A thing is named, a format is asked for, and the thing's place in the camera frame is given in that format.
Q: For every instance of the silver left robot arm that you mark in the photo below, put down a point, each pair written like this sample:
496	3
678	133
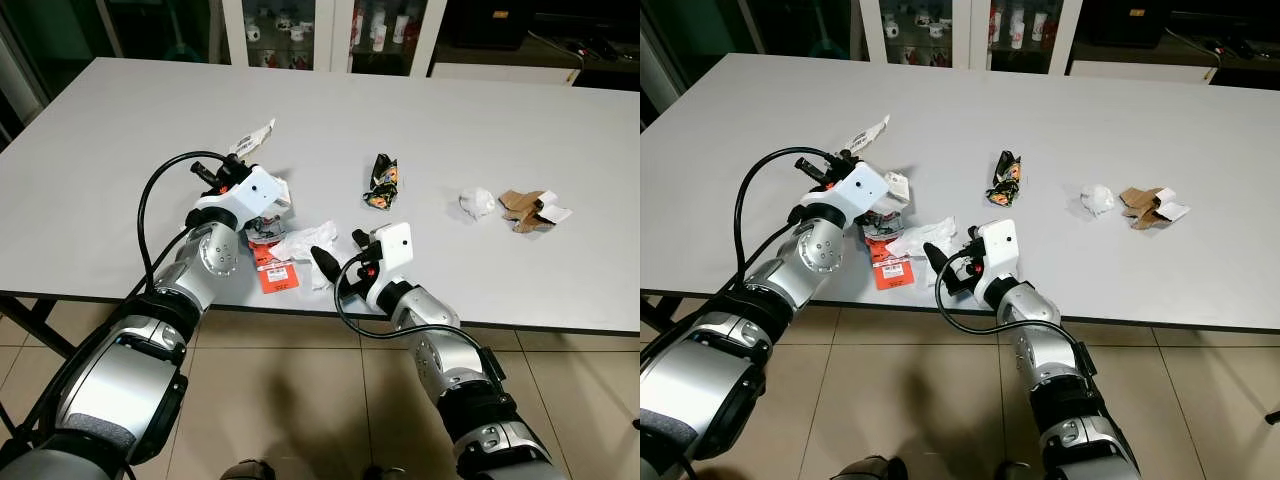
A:
120	385
700	385

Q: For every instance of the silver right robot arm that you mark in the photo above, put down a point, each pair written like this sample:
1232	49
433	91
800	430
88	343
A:
450	365
1050	365

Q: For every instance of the white crumpled plastic wrapper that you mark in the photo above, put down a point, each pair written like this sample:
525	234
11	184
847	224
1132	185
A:
915	240
300	243

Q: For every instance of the orange paper tag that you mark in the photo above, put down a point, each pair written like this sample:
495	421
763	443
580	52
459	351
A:
277	275
892	272

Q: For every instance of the long white snack packet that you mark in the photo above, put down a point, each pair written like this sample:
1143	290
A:
866	133
250	138

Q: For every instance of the black snack packet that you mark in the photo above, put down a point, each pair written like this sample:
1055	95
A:
1003	180
380	185

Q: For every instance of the white brown printed packet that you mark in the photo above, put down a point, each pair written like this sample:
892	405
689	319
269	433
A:
282	195
897	188

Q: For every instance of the dark printed wrapper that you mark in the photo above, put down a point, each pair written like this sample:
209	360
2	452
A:
266	228
880	225

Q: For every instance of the white crumpled tissue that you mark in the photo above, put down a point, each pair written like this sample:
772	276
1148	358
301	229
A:
478	203
1097	200

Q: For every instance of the brown torn cardboard piece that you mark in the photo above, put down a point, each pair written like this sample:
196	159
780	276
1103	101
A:
525	205
1145	200

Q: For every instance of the white glass-door cabinet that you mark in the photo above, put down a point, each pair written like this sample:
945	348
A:
335	35
972	30

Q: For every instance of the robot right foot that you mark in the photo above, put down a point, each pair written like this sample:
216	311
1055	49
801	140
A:
1017	472
382	473

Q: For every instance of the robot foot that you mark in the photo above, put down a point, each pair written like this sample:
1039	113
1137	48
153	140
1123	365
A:
1017	472
382	473
248	471
868	470

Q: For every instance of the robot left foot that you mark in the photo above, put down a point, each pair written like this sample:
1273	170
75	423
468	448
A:
868	470
248	471

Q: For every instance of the low white shelf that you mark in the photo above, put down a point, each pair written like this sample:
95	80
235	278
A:
1140	70

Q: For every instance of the large black box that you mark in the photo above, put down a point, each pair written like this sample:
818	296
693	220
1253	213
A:
1140	22
500	25

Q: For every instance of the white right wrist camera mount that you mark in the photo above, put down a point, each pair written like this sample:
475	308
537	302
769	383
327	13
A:
394	248
998	243

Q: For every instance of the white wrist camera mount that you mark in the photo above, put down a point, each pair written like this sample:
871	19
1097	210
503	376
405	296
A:
394	248
998	243
862	188
262	190

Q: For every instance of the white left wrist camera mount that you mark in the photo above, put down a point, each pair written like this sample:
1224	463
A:
862	188
262	190

